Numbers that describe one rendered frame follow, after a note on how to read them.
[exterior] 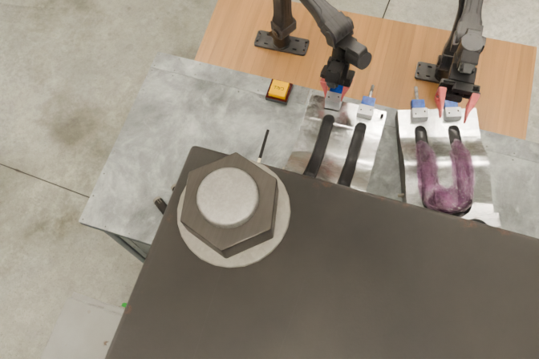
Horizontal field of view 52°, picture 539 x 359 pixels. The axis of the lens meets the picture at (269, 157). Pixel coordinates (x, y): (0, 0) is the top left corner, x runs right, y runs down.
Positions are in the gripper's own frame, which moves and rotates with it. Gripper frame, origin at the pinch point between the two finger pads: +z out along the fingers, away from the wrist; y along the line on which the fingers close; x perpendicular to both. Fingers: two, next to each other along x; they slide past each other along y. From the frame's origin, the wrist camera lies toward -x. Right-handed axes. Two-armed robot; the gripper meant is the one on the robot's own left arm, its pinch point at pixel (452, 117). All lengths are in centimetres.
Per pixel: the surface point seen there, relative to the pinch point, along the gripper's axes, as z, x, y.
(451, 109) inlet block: -19.9, 31.9, 3.4
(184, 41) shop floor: -77, 122, -132
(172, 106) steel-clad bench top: -2, 40, -91
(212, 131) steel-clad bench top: 4, 40, -74
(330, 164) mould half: 9.7, 29.8, -30.2
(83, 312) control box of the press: 74, -29, -64
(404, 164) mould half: 3.9, 29.9, -7.6
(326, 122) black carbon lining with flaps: -5.3, 31.4, -34.9
